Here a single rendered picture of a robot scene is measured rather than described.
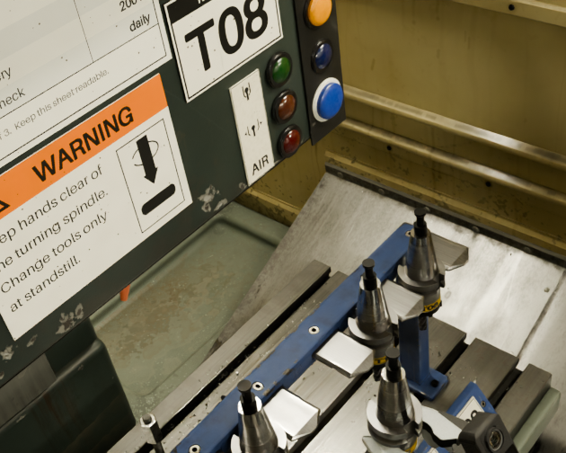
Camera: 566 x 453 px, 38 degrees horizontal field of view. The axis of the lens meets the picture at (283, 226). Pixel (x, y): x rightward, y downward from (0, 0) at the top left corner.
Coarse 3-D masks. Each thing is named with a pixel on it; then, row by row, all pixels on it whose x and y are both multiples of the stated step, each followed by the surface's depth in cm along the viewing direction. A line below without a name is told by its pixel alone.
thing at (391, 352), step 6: (390, 348) 88; (396, 348) 88; (390, 354) 88; (396, 354) 87; (390, 360) 88; (396, 360) 88; (390, 366) 89; (396, 366) 89; (390, 372) 89; (396, 372) 89; (390, 378) 89; (396, 378) 89
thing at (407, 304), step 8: (384, 280) 112; (392, 280) 112; (384, 288) 110; (392, 288) 110; (400, 288) 110; (392, 296) 109; (400, 296) 109; (408, 296) 109; (416, 296) 109; (392, 304) 108; (400, 304) 108; (408, 304) 108; (416, 304) 108; (400, 312) 107; (408, 312) 107; (416, 312) 107; (400, 320) 106
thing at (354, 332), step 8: (392, 312) 106; (352, 320) 106; (392, 320) 105; (352, 328) 105; (392, 328) 105; (352, 336) 105; (360, 336) 103; (368, 336) 103; (376, 336) 103; (384, 336) 103; (392, 336) 106; (368, 344) 104; (376, 344) 103; (384, 344) 104; (392, 344) 105; (376, 352) 104
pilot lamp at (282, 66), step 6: (282, 60) 60; (288, 60) 61; (276, 66) 60; (282, 66) 60; (288, 66) 61; (276, 72) 60; (282, 72) 60; (288, 72) 61; (276, 78) 60; (282, 78) 61
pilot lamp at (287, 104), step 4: (288, 96) 62; (292, 96) 63; (284, 100) 62; (288, 100) 62; (292, 100) 63; (280, 104) 62; (284, 104) 62; (288, 104) 62; (292, 104) 63; (280, 108) 62; (284, 108) 62; (288, 108) 62; (292, 108) 63; (280, 112) 62; (284, 112) 62; (288, 112) 63; (292, 112) 63; (280, 116) 62; (284, 116) 63; (288, 116) 63
